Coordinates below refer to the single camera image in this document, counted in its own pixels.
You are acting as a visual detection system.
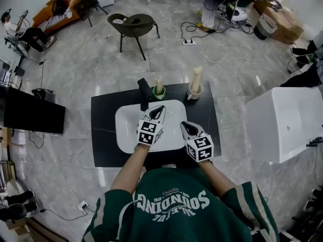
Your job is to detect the grey office chair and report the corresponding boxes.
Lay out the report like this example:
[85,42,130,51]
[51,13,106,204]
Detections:
[3,35,31,66]

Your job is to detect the person's right forearm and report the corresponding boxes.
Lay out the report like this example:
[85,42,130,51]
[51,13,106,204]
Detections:
[198,159,237,199]

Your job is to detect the person's left forearm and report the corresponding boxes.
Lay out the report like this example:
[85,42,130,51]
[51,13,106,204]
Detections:
[110,144,152,194]

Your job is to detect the white cup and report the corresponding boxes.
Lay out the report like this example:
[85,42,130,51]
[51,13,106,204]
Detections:
[186,82,204,101]

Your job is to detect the green printed sweatshirt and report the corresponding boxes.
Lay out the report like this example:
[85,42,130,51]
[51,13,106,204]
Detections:
[82,167,280,242]

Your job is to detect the brown round-back chair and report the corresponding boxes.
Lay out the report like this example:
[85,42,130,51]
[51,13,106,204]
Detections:
[106,13,161,61]

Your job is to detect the green cup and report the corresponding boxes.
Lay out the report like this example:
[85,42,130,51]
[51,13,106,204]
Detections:
[151,85,167,101]

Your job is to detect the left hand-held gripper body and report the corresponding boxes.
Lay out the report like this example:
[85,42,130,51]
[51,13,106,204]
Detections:
[137,106,167,152]

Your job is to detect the black table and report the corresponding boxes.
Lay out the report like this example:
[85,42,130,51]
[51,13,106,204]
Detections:
[0,86,67,135]

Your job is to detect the dark folding chair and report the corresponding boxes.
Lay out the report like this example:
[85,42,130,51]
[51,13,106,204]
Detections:
[72,0,109,28]

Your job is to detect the cardboard boxes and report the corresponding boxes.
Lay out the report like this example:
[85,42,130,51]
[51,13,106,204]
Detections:
[253,0,304,45]

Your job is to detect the grey woven basket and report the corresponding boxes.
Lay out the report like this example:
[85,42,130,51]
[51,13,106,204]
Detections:
[253,13,279,41]

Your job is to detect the orange sofa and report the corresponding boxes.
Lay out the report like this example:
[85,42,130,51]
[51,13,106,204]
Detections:
[31,0,87,36]

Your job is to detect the black backpack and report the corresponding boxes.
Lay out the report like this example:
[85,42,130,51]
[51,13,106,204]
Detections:
[51,0,69,16]

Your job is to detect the white sink basin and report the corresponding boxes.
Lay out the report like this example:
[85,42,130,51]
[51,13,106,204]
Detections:
[115,99,188,154]

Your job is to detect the black cable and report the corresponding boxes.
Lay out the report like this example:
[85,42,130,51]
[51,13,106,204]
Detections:
[180,21,228,41]

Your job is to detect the black vanity counter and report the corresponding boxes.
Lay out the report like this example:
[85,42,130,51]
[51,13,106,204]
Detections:
[90,81,222,168]

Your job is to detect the white cable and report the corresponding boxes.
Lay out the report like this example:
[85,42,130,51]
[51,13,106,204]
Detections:
[200,43,268,65]

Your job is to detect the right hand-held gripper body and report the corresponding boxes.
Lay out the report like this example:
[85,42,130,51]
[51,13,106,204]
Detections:
[182,129,216,163]

